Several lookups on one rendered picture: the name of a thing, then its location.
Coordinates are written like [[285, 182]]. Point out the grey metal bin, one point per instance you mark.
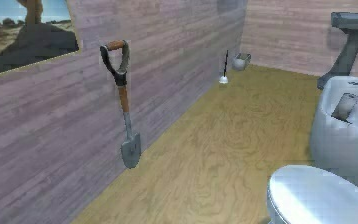
[[241, 61]]

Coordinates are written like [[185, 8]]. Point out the white toilet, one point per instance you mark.
[[333, 146]]

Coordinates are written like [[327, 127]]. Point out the grey toilet paper roll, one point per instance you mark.
[[345, 106]]

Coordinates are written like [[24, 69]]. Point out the framed landscape picture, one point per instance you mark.
[[23, 33]]

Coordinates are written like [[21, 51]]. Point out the grey pedestal sink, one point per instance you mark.
[[348, 50]]

